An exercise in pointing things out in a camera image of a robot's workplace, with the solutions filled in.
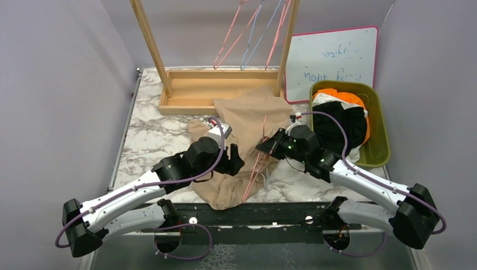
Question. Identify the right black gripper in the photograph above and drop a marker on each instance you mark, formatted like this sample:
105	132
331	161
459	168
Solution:
272	145

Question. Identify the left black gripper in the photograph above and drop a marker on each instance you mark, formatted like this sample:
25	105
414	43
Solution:
230	166

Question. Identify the beige shorts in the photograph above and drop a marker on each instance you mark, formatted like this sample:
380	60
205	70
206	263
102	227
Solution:
245	114

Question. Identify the black shorts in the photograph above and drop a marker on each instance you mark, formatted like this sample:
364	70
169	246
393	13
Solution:
332	118

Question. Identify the white shorts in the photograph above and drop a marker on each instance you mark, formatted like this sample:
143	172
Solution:
349	110

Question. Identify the orange shorts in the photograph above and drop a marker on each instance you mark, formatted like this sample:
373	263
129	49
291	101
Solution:
348	109

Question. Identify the olive green plastic bin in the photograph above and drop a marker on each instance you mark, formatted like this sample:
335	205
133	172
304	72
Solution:
376	151

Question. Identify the pink framed whiteboard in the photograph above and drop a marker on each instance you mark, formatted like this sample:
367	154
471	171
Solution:
347	55

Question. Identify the pink wire hanger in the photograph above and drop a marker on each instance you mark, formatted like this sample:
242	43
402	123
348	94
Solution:
277	33

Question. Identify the blue wire hanger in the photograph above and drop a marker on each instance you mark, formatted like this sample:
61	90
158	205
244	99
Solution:
255	38

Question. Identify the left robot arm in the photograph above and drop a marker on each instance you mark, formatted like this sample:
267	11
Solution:
141	190

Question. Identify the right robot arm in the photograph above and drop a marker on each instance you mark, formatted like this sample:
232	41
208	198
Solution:
365	186

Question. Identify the wooden clothes rack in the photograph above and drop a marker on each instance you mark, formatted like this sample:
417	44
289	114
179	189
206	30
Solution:
192	91

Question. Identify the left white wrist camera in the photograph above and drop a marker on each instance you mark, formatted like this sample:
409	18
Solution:
217	131

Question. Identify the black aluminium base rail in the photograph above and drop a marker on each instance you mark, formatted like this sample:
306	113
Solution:
306	217

